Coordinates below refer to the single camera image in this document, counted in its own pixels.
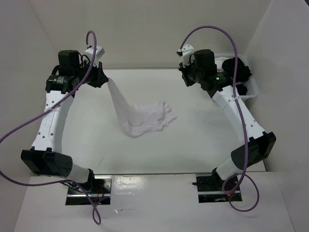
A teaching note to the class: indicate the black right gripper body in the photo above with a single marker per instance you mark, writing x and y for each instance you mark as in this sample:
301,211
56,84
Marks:
189,74

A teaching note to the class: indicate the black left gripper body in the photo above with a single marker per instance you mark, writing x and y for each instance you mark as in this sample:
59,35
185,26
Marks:
92,77

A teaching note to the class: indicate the white tank top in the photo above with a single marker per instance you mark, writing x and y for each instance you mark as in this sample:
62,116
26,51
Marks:
136,120

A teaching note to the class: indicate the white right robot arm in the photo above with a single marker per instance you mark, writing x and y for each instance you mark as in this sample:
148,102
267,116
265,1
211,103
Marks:
199,67

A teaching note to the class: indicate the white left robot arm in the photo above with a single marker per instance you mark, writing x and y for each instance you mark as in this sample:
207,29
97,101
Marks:
45,156

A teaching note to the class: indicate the white garment in basket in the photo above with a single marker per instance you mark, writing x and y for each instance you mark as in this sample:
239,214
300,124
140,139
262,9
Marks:
219,63

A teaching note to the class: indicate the black garment in basket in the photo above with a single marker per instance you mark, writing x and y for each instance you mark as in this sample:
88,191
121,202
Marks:
243,73

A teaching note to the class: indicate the white plastic laundry basket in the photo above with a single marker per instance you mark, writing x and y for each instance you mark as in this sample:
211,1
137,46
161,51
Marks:
251,84

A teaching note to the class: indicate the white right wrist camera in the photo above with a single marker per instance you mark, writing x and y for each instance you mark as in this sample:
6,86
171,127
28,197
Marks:
185,52

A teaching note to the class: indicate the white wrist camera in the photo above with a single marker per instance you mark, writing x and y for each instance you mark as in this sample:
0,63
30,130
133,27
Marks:
99,52
185,52

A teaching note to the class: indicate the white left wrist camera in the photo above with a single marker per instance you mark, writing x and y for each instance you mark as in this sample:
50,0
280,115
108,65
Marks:
99,52

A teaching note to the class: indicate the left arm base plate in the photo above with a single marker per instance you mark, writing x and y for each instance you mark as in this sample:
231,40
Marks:
99,193

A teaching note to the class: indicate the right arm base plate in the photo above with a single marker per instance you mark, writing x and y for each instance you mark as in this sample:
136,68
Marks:
209,192

